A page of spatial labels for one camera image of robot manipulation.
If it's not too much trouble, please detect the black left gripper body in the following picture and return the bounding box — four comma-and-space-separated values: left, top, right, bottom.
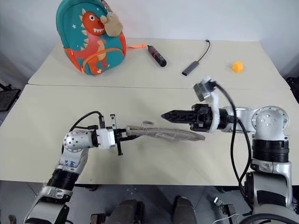
110, 114, 123, 156

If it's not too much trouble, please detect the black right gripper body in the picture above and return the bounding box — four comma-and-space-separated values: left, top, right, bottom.
189, 103, 214, 134

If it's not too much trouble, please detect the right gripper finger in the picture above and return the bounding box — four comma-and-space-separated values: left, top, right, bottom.
160, 113, 195, 125
163, 109, 194, 118

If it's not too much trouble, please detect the dark grey usb adapter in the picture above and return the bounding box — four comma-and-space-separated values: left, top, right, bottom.
182, 39, 211, 76

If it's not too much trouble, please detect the black and red pen tool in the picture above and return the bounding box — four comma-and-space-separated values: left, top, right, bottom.
146, 44, 167, 68

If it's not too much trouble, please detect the orange yellow block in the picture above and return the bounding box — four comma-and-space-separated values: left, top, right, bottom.
231, 61, 244, 74

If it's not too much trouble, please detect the teal dinosaur backpack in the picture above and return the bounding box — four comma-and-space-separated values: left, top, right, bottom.
55, 0, 148, 76

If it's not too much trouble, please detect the dark rounded shape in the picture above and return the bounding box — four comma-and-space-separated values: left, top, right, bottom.
175, 196, 197, 224
110, 199, 146, 224

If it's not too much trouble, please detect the dark brown box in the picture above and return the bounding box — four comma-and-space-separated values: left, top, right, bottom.
89, 213, 106, 224

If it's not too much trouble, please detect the black clip connector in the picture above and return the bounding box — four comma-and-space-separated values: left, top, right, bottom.
207, 193, 237, 217

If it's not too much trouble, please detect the beige plush toy pendant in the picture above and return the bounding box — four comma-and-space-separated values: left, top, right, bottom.
100, 12, 124, 37

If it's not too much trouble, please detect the dark equipment at room edge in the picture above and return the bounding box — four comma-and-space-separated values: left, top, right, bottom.
285, 76, 299, 106

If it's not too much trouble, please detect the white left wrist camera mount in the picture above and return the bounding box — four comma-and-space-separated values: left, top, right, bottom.
95, 126, 117, 150

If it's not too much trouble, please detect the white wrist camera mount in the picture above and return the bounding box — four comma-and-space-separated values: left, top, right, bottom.
95, 126, 117, 150
193, 75, 221, 134

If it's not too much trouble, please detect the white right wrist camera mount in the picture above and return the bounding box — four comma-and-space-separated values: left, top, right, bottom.
193, 75, 221, 134

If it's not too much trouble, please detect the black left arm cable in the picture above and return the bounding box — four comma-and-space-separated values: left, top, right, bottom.
69, 111, 105, 132

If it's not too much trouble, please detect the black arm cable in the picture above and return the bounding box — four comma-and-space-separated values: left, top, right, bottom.
214, 81, 254, 212
69, 111, 105, 132

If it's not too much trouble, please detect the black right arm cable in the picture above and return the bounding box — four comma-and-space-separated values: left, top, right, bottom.
214, 81, 254, 212

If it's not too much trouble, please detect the thin white wire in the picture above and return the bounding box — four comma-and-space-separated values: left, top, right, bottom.
209, 214, 239, 224

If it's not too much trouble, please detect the black folding frame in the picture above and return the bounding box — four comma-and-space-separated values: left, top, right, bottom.
0, 83, 21, 113

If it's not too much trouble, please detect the thick black floor cable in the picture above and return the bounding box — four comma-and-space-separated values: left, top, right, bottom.
237, 210, 299, 224

